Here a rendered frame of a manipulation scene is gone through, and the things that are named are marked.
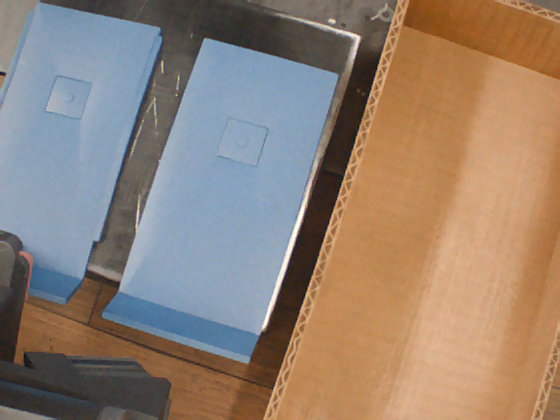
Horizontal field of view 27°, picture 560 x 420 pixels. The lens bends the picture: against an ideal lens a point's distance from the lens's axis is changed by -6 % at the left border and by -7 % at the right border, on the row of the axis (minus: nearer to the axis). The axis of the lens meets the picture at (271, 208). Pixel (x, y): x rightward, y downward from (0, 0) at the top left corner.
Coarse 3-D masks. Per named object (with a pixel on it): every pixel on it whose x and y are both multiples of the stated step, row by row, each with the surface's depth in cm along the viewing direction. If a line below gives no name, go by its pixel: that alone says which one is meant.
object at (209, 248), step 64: (256, 64) 60; (192, 128) 59; (320, 128) 59; (192, 192) 58; (256, 192) 58; (192, 256) 57; (256, 256) 57; (128, 320) 54; (192, 320) 56; (256, 320) 56
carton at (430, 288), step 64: (448, 0) 58; (512, 0) 56; (384, 64) 55; (448, 64) 62; (512, 64) 62; (384, 128) 61; (448, 128) 61; (512, 128) 61; (384, 192) 60; (448, 192) 60; (512, 192) 60; (320, 256) 52; (384, 256) 59; (448, 256) 59; (512, 256) 59; (320, 320) 58; (384, 320) 58; (448, 320) 58; (512, 320) 58; (320, 384) 57; (384, 384) 57; (448, 384) 57; (512, 384) 57
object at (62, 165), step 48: (48, 48) 60; (96, 48) 60; (144, 48) 60; (48, 96) 59; (96, 96) 59; (0, 144) 58; (48, 144) 58; (96, 144) 58; (0, 192) 58; (48, 192) 58; (96, 192) 58; (48, 240) 57; (48, 288) 54
